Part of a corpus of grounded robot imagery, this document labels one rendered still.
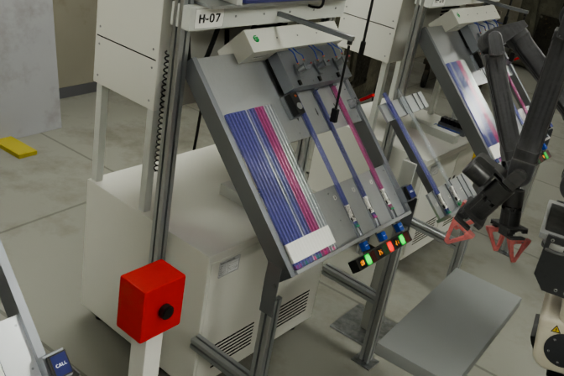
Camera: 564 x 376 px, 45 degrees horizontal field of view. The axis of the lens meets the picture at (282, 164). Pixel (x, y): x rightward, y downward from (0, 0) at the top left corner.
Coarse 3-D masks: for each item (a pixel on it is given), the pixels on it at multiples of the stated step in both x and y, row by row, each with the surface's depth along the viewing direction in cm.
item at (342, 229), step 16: (368, 176) 243; (384, 176) 249; (320, 192) 222; (336, 192) 227; (352, 192) 233; (368, 192) 239; (336, 208) 224; (352, 208) 230; (384, 208) 242; (400, 208) 248; (336, 224) 221; (352, 224) 226; (368, 224) 232; (336, 240) 218; (288, 256) 202
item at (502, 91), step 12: (492, 36) 193; (492, 48) 193; (492, 60) 195; (504, 60) 195; (492, 72) 196; (504, 72) 195; (492, 84) 196; (504, 84) 195; (492, 96) 197; (504, 96) 195; (504, 108) 195; (504, 120) 196; (516, 120) 196; (504, 132) 196; (516, 132) 195; (504, 144) 195; (504, 156) 196; (504, 168) 199
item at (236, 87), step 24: (216, 72) 211; (240, 72) 218; (264, 72) 226; (216, 96) 207; (240, 96) 214; (264, 96) 222; (312, 96) 238; (288, 120) 225; (312, 120) 233; (360, 120) 252
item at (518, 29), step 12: (504, 24) 194; (516, 24) 194; (480, 36) 201; (504, 36) 194; (516, 36) 194; (528, 36) 195; (480, 48) 200; (516, 48) 196; (528, 48) 195; (528, 60) 195; (540, 60) 195
